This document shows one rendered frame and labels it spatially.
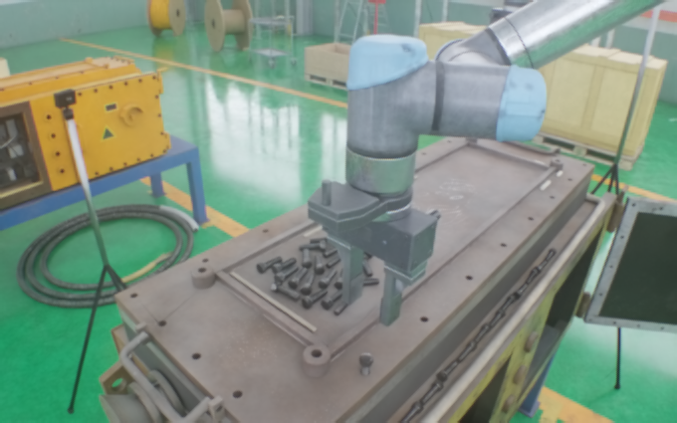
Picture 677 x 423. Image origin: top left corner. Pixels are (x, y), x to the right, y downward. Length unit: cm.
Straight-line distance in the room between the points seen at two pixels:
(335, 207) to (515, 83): 21
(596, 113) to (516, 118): 528
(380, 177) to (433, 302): 40
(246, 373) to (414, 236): 34
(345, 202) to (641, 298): 169
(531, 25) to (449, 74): 16
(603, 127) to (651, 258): 393
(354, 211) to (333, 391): 31
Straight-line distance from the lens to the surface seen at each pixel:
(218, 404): 65
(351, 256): 57
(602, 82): 567
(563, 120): 586
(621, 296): 200
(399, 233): 49
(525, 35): 58
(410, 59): 44
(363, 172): 47
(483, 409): 121
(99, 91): 312
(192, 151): 355
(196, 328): 78
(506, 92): 46
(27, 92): 312
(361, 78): 45
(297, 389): 67
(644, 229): 186
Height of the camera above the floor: 188
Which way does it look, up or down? 29 degrees down
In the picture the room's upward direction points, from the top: 1 degrees clockwise
